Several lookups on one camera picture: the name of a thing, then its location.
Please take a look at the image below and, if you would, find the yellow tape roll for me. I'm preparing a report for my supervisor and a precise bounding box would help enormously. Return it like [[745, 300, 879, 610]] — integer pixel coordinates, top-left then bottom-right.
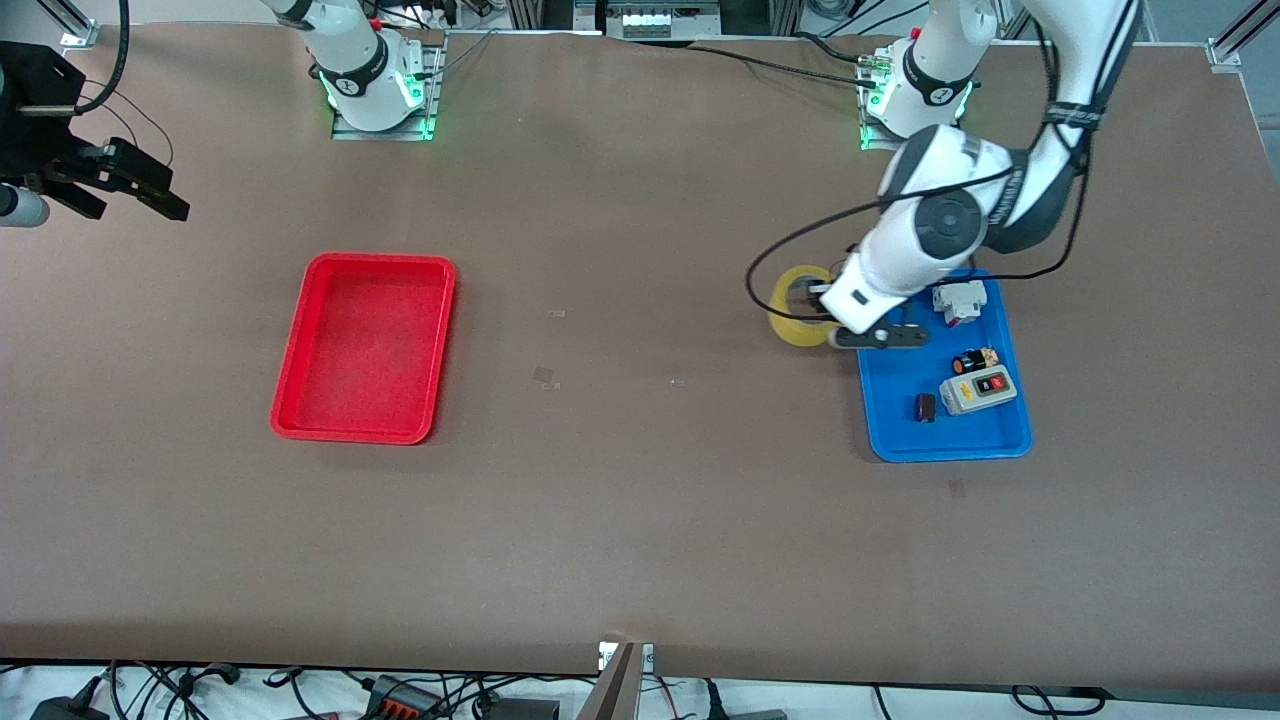
[[768, 265, 843, 349]]

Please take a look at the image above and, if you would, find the white circuit breaker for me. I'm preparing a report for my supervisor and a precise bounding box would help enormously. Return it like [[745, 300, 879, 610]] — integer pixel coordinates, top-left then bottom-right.
[[931, 280, 988, 328]]

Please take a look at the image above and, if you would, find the blue plastic tray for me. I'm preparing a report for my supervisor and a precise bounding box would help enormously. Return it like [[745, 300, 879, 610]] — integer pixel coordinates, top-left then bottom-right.
[[858, 268, 1033, 464]]

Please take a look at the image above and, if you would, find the red plastic tray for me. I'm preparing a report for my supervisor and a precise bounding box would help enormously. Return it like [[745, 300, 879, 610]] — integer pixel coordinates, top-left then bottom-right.
[[269, 252, 458, 446]]

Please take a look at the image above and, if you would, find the grey power strip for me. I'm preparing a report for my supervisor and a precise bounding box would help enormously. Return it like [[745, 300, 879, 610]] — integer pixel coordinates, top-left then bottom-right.
[[598, 0, 723, 41]]

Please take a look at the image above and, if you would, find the black power adapter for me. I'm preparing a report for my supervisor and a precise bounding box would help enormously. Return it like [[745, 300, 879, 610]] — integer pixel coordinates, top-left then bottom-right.
[[30, 690, 111, 720]]

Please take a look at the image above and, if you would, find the black orange power strip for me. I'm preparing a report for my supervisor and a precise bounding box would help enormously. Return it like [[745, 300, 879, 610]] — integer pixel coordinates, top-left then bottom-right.
[[362, 676, 446, 720]]

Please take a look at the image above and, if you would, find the thin black right gripper wire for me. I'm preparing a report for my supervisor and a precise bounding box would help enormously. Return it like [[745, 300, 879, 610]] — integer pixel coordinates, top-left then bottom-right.
[[100, 105, 176, 171]]

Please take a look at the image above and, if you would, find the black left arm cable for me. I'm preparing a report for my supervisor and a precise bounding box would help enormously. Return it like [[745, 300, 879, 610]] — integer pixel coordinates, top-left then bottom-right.
[[745, 0, 1143, 326]]

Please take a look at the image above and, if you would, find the aluminium frame profile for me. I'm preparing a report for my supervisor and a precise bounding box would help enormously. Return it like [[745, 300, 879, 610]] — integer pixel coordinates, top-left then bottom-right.
[[1205, 0, 1280, 69], [40, 0, 101, 49]]

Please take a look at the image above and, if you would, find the grey on-off switch box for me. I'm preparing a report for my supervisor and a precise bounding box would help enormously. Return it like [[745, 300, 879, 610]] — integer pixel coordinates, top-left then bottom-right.
[[939, 366, 1019, 417]]

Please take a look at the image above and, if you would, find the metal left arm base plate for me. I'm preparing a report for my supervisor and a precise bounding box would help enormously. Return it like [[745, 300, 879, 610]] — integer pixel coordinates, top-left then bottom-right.
[[858, 45, 966, 154]]

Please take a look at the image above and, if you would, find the long black table cable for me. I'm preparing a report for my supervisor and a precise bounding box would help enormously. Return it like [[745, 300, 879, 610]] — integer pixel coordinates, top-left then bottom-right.
[[688, 44, 881, 89]]

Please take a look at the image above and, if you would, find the short black table cable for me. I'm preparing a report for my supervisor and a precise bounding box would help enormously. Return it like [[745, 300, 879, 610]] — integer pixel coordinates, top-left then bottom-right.
[[795, 30, 881, 66]]

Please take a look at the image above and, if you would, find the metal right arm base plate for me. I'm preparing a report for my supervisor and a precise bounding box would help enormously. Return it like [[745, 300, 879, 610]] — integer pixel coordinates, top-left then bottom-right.
[[330, 30, 446, 142]]

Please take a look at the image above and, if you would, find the aluminium camera post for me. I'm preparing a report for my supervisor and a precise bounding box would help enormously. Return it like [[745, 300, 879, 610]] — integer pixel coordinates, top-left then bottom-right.
[[575, 641, 656, 720]]

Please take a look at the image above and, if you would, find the looped black floor cable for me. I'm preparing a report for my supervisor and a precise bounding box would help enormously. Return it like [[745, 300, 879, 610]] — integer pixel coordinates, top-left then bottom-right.
[[1010, 684, 1107, 717]]

